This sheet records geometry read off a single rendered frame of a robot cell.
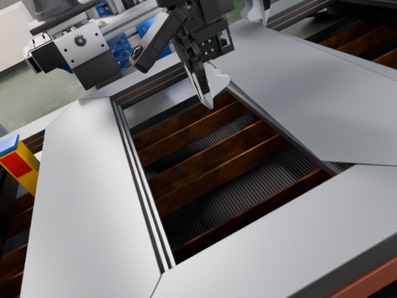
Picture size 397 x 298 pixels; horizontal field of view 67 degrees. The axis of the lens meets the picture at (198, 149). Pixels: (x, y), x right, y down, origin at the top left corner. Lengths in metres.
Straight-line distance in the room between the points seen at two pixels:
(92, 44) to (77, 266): 0.74
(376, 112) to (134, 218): 0.36
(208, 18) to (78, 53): 0.59
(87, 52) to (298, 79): 0.67
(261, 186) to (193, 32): 0.46
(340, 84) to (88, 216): 0.45
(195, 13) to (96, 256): 0.38
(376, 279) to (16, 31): 6.57
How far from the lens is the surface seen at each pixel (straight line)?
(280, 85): 0.58
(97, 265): 0.42
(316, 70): 0.60
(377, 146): 0.43
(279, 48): 0.72
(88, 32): 1.03
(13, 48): 6.73
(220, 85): 0.55
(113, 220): 0.46
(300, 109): 0.51
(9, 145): 0.81
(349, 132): 0.45
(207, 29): 0.50
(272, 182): 0.82
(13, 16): 6.66
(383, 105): 0.50
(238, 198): 0.80
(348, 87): 0.54
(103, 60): 1.08
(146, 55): 0.49
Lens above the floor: 1.14
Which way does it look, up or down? 36 degrees down
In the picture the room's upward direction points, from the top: 24 degrees counter-clockwise
